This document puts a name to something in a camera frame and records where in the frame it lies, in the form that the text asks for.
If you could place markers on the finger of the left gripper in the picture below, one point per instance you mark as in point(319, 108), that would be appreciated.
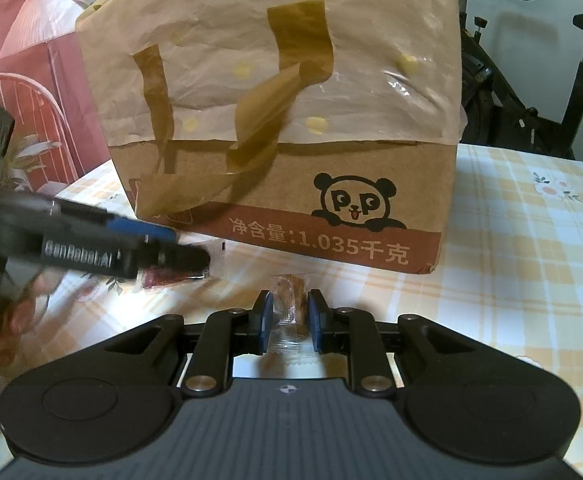
point(83, 223)
point(122, 255)

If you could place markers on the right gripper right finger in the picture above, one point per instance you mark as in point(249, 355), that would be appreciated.
point(364, 342)

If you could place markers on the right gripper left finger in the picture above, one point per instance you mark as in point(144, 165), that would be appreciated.
point(215, 344)

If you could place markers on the dark red small packet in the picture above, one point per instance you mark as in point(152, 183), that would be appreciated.
point(153, 278)

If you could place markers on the clear brown candy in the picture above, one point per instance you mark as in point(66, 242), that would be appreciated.
point(290, 342)

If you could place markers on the left human hand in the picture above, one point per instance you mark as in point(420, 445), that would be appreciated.
point(18, 318)

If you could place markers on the printed room scene curtain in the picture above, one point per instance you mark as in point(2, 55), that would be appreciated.
point(57, 137)

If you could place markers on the checkered yellow tablecloth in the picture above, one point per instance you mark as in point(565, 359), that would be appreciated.
point(510, 272)

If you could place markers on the brown cardboard box with liner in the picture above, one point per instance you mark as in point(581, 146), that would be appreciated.
point(328, 128)

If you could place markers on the black exercise bike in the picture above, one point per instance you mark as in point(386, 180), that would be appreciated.
point(522, 64)

